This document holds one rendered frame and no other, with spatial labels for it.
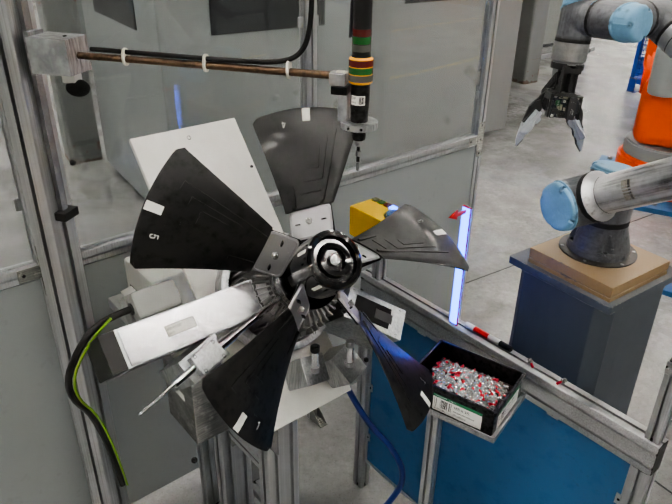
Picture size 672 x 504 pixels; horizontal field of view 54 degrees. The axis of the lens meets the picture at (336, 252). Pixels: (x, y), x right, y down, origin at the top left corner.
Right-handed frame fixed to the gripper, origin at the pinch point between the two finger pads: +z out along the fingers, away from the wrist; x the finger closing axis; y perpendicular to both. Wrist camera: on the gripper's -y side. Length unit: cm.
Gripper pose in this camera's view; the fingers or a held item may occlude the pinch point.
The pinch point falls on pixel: (547, 148)
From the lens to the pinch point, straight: 164.0
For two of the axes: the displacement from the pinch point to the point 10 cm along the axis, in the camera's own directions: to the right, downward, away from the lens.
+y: -0.6, 3.9, -9.2
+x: 9.9, 1.0, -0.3
